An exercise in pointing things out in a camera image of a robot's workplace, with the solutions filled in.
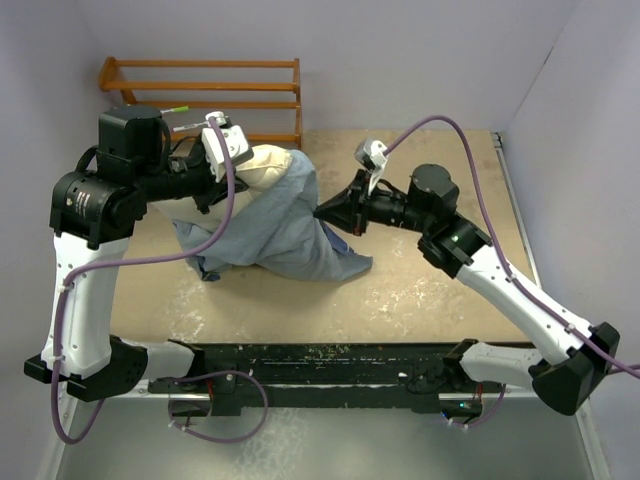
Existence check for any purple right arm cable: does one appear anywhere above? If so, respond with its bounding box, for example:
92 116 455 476
384 114 640 379

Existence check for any orange wooden shelf rack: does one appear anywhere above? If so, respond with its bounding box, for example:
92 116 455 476
98 56 303 147

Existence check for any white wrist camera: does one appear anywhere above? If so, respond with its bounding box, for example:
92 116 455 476
354 138 388 195
201 111 254 183

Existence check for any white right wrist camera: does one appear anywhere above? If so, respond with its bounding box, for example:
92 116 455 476
354 138 388 195

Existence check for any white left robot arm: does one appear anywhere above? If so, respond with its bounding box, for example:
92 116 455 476
24 104 253 402

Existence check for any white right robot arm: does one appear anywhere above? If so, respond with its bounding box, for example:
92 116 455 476
314 164 620 416

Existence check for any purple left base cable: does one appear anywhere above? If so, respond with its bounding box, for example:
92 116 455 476
167 369 271 444

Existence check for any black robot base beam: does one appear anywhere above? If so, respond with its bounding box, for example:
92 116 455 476
149 343 501 417

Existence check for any aluminium table edge rail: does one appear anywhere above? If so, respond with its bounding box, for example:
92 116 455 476
491 132 540 286

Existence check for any pink capped marker pen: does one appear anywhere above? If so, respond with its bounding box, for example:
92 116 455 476
172 121 209 133

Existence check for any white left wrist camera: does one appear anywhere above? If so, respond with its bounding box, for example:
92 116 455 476
201 111 254 183

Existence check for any green capped marker pen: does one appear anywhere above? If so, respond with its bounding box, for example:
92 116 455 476
160 105 190 115

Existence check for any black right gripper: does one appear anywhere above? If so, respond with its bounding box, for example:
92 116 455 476
315 168 432 236

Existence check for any blue pillowcase with yellow drawings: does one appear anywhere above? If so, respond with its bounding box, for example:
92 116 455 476
186 145 373 282

